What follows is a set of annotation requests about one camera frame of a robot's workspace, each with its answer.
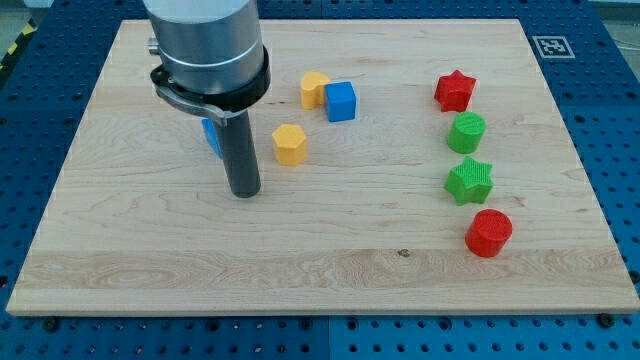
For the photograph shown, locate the black clamp ring mount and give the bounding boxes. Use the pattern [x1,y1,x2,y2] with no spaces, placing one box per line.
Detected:
[148,38,271,127]

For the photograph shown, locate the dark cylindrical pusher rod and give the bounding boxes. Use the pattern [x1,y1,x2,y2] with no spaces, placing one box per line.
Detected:
[216,110,261,198]

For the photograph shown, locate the blue triangle block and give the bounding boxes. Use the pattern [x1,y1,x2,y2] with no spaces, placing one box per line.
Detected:
[201,118,223,159]

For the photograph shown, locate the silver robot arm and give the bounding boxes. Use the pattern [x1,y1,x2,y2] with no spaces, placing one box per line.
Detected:
[143,0,271,198]

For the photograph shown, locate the yellow hexagon block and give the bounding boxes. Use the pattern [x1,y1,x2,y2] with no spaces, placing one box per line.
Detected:
[272,124,307,166]

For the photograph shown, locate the yellow heart block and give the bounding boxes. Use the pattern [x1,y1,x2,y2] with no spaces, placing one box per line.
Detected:
[300,71,331,110]

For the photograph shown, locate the blue cube block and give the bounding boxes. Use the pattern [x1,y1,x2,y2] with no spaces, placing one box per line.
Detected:
[325,81,357,122]

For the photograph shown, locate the wooden board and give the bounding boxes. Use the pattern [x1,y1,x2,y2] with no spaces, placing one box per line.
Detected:
[7,19,639,317]

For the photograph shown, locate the red star block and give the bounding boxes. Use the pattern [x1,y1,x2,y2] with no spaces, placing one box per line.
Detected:
[434,70,476,112]

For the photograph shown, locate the green cylinder block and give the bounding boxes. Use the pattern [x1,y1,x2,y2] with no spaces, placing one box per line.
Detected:
[447,112,486,154]

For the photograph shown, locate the green star block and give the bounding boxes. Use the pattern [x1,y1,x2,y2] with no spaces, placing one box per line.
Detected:
[445,156,494,206]

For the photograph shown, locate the red cylinder block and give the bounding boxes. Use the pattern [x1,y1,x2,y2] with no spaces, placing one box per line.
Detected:
[465,209,513,258]

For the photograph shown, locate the fiducial marker tag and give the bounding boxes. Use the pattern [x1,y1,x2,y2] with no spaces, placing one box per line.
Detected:
[532,35,575,59]

